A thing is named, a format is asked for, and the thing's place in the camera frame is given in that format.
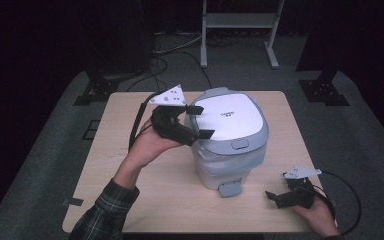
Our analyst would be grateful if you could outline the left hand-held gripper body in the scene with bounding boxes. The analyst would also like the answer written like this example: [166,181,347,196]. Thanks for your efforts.
[147,84,202,147]

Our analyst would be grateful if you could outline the person's left hand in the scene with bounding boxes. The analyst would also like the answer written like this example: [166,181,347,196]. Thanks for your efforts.
[125,117,185,172]

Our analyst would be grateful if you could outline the white metal stand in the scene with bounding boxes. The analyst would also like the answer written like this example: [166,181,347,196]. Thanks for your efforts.
[199,0,286,70]

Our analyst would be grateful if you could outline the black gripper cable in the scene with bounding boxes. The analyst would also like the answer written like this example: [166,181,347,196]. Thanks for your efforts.
[127,91,164,152]
[313,170,362,236]

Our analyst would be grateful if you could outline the white trash can grey lid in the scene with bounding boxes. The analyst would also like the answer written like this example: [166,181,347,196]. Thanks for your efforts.
[184,86,270,199]

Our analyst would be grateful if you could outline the black stand with base plate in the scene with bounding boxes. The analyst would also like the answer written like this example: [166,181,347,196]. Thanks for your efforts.
[72,64,122,107]
[297,63,351,107]

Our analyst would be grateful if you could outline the grey tape strip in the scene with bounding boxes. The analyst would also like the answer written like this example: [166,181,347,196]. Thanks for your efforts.
[61,197,85,208]

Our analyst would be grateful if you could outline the floor socket hatch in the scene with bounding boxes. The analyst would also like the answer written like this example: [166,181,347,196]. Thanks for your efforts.
[81,119,102,141]

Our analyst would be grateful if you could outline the person's right hand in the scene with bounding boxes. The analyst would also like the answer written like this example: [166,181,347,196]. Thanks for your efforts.
[292,195,342,238]

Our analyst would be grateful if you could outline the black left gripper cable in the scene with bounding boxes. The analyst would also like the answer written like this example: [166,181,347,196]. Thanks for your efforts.
[127,91,164,152]

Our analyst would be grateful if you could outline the black floor cable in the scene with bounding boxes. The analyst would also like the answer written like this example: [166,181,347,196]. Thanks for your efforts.
[125,49,213,93]

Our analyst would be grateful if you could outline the white floor cable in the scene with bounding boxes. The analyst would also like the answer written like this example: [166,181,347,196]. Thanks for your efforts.
[152,30,204,56]

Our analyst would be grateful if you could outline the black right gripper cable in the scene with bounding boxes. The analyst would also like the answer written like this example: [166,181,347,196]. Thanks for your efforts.
[313,170,362,236]

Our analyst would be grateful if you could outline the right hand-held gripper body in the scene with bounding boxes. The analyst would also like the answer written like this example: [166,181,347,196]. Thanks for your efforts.
[282,166,323,210]

